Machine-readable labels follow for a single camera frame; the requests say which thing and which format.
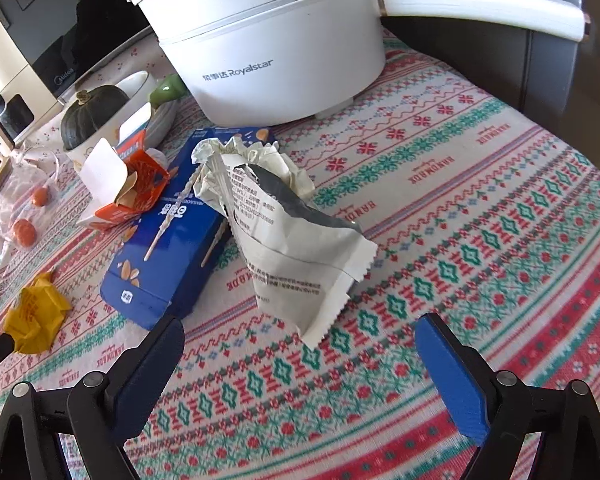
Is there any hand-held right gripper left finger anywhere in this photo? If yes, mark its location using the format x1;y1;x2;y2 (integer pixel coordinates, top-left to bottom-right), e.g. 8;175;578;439
0;315;186;480

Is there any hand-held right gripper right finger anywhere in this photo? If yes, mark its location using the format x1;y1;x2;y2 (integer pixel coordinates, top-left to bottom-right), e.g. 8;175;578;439
414;311;600;480

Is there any yellow wrapper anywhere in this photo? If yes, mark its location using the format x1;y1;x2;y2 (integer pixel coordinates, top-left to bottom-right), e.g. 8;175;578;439
3;271;73;356

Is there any white snack wrapper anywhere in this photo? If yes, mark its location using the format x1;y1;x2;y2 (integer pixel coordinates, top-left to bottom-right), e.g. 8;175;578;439
192;135;379;349

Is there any long blue snack box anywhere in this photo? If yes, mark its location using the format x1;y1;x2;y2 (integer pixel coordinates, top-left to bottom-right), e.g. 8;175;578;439
100;126;276;332

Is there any clear plastic bag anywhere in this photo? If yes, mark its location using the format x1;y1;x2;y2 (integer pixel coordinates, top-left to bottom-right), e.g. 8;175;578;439
0;145;78;248

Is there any striped patterned tablecloth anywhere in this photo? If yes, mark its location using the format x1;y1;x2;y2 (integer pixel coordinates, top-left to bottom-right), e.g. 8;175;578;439
0;25;600;480

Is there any orange and white small carton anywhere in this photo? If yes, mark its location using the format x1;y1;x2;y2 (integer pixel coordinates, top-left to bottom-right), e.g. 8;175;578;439
76;102;172;232

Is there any dark green pumpkin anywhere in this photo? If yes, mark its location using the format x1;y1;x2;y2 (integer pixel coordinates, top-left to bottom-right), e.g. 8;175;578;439
60;85;131;152

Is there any cream air fryer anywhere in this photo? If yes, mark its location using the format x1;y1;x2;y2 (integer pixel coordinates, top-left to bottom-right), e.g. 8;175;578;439
0;22;43;153

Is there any small green object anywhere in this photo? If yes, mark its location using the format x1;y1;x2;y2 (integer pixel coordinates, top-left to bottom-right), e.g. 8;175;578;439
151;74;185;107

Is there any black microwave oven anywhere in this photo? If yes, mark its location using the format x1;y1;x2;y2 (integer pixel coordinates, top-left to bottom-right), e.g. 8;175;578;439
0;0;153;103

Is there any white ceramic bowl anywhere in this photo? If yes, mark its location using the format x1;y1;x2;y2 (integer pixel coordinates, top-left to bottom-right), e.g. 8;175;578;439
10;25;191;171

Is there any white electric cooking pot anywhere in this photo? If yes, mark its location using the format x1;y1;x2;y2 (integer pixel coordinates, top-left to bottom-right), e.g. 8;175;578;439
126;0;592;126

